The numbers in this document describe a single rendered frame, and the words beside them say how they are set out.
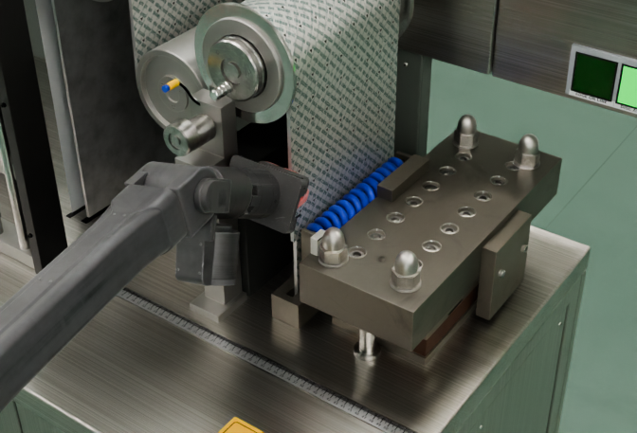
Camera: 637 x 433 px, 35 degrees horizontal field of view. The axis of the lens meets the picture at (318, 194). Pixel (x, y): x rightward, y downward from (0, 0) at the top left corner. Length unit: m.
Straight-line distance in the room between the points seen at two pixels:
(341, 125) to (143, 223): 0.39
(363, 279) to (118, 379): 0.33
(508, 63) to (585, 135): 2.22
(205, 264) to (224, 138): 0.20
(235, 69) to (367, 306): 0.31
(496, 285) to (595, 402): 1.29
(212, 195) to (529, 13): 0.52
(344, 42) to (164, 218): 0.36
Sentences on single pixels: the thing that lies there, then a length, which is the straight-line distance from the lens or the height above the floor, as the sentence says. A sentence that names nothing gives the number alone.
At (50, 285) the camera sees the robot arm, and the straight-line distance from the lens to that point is 0.91.
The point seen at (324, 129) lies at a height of 1.15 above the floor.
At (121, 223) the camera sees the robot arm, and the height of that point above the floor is 1.23.
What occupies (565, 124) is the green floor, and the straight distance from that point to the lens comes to 3.65.
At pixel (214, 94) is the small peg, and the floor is 1.23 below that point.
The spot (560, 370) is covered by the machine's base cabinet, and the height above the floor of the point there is 0.69.
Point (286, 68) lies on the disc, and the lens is 1.14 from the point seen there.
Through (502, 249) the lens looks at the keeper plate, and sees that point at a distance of 1.29.
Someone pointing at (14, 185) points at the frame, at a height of 1.03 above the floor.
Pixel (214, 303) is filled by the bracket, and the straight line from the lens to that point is 1.35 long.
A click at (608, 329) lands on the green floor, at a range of 2.78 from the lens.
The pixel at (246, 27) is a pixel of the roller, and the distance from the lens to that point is 1.15.
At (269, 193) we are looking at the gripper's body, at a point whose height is 1.14.
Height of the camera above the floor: 1.78
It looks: 34 degrees down
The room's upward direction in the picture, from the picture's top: 1 degrees counter-clockwise
